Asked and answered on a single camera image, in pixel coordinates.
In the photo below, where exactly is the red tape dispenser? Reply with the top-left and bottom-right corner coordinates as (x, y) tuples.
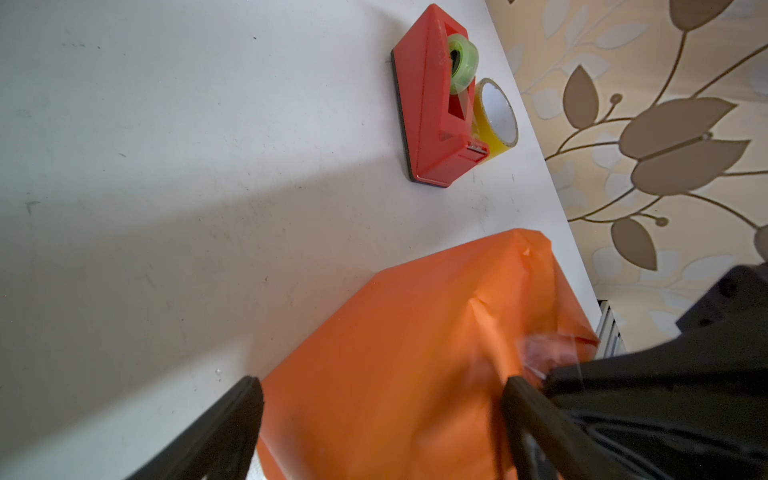
(391, 4), (488, 188)

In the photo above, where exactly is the clear tape roll green core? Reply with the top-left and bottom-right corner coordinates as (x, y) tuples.
(447, 34), (479, 95)

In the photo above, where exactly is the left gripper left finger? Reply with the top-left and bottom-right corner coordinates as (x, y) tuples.
(130, 376), (264, 480)

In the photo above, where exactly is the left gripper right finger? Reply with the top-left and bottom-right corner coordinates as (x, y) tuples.
(501, 376), (630, 479)

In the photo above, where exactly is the clear tape strip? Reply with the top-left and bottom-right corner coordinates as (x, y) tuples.
(519, 334), (579, 383)

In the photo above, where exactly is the yellow tape roll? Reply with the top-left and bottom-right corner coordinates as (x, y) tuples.
(472, 78), (519, 161)

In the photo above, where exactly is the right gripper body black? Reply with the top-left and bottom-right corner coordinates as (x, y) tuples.
(543, 264), (767, 479)

